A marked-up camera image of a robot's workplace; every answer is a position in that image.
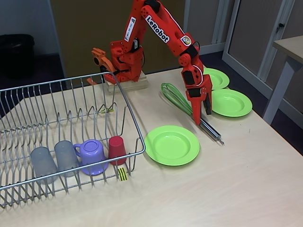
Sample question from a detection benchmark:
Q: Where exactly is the wooden base block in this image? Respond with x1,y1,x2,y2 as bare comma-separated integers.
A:
106,70,149,95

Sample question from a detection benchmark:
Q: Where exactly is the green plastic plate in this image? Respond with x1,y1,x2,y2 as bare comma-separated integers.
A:
203,68,230,91
210,88,252,118
144,125,201,166

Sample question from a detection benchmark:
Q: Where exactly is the metal wire dish rack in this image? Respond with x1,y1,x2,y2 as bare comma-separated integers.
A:
0,72,146,209

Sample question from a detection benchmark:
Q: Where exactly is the black trash bin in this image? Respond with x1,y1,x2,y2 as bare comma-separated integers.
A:
0,34,36,79

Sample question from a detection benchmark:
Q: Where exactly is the green whisk steel handle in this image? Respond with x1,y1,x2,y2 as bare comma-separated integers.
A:
160,82,225,145

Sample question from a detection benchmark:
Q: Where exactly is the purple plastic mug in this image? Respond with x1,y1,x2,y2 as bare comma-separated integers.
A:
72,139,110,175

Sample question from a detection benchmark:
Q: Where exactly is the grey office cabinet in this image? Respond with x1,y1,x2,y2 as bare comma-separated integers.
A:
182,0,303,112

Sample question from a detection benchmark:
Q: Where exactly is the translucent grey plastic cup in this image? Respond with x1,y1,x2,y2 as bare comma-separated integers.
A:
30,146,58,184
54,140,79,177

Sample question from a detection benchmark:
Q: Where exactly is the beige side table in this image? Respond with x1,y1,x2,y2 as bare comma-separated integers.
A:
262,35,303,125

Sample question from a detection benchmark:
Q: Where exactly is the orange plastic clamp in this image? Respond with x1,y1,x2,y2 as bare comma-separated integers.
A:
86,47,118,86

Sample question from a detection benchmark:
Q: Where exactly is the brown cork board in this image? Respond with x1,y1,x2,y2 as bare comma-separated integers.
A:
51,0,186,76

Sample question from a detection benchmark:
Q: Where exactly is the red plastic cup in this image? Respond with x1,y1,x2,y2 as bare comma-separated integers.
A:
108,135,128,166

